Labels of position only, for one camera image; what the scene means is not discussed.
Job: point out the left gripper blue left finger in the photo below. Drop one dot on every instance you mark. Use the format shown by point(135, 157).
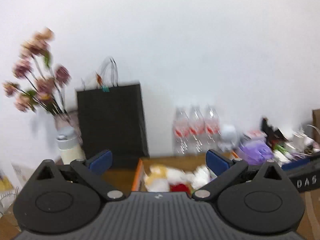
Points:
point(100, 163)

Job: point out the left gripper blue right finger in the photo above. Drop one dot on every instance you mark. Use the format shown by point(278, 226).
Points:
point(219, 162)

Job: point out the white plastic wrap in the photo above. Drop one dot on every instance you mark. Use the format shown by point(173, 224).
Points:
point(201, 177)

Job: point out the red fabric rose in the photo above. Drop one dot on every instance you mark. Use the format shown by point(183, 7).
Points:
point(181, 187)

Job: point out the white and tan plush toy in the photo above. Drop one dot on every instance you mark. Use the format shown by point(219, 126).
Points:
point(160, 178)

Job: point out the red cardboard box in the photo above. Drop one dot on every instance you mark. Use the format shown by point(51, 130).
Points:
point(187, 163)

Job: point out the white round robot figure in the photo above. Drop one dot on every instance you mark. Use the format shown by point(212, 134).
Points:
point(229, 138)

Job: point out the right water bottle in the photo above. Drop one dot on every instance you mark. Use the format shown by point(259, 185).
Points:
point(212, 127)

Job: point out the water bottle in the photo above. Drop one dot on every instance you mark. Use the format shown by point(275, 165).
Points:
point(212, 127)
point(196, 129)
point(180, 131)

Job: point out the purple tissue pack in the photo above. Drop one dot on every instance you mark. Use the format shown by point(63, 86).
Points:
point(254, 152)

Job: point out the middle water bottle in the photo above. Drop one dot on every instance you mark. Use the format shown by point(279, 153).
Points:
point(196, 129)

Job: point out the cream thermos bottle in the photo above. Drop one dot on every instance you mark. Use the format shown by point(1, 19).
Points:
point(69, 145)

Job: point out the left water bottle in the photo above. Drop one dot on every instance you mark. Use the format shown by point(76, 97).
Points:
point(180, 131)

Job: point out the pink tin box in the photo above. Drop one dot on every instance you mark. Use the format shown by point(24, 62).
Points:
point(254, 135)

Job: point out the black paper bag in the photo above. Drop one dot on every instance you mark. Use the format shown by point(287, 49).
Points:
point(111, 117)

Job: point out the dried pink flower bouquet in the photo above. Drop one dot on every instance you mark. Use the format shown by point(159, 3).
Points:
point(46, 82)

